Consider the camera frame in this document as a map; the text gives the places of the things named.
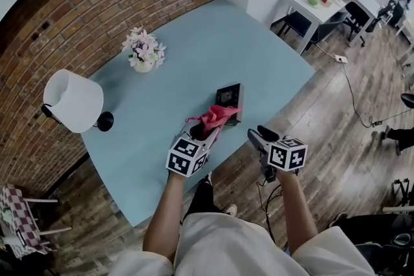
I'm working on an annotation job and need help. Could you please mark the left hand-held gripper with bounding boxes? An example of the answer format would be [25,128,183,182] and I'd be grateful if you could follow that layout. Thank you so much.
[165,123,223,178]

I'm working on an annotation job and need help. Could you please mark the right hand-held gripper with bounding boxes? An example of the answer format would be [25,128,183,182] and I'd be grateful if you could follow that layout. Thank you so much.
[246,125,309,185]

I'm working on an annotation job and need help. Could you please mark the pink cloth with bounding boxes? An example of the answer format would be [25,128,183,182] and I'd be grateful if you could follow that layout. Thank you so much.
[184,105,244,143]

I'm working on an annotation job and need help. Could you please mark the small black device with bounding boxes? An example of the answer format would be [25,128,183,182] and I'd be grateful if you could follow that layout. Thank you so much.
[215,83,245,127]

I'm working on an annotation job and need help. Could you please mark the person's left forearm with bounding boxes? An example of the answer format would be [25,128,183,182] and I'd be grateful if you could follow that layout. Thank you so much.
[142,171,185,264]

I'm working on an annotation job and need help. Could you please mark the person's right forearm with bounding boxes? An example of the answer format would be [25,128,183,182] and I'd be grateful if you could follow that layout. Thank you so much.
[278,169,320,258]

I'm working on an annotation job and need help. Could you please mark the person's black trouser leg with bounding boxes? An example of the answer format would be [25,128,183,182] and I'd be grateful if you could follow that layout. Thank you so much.
[184,179,224,224]

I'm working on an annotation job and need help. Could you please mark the pink flowers in white pot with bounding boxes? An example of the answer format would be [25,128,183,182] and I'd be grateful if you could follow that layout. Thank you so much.
[122,26,168,74]

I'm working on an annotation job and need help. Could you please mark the person's white shirt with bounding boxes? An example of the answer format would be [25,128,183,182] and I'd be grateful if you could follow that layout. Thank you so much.
[108,211,376,276]

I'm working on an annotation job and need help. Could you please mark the black desk chair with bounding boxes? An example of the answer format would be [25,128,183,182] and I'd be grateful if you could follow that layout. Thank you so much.
[270,10,342,52]

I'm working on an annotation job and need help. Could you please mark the white table lamp black base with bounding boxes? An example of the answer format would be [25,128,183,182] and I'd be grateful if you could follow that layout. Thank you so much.
[41,69,114,134]

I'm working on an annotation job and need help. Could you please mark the small white desk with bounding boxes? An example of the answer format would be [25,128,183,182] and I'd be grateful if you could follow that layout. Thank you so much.
[270,0,349,56]

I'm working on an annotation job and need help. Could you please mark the black office chair with headrest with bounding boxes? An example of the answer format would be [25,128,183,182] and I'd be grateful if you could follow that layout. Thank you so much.
[342,1,371,48]

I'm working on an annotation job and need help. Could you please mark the checkered cushion chair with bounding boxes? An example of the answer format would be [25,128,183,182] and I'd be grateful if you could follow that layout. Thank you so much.
[0,183,72,261]

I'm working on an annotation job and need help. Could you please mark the black cable bundle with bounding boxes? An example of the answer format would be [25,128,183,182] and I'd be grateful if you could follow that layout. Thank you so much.
[256,180,289,250]

